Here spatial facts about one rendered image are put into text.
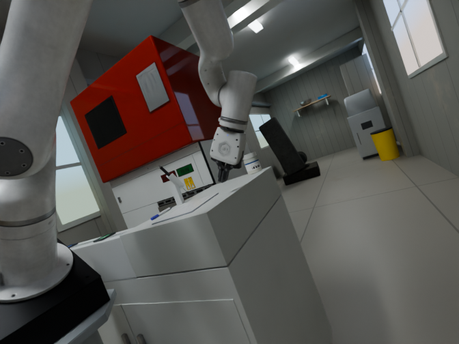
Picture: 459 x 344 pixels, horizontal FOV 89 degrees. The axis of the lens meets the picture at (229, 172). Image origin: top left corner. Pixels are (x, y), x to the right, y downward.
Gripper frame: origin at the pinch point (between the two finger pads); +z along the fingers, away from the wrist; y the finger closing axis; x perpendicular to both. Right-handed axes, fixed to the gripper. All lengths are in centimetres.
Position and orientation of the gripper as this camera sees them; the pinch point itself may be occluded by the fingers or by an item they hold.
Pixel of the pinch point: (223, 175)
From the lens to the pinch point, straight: 75.6
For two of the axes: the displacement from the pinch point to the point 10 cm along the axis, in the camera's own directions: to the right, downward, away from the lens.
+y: 8.7, 3.0, -3.9
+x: 4.6, -1.9, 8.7
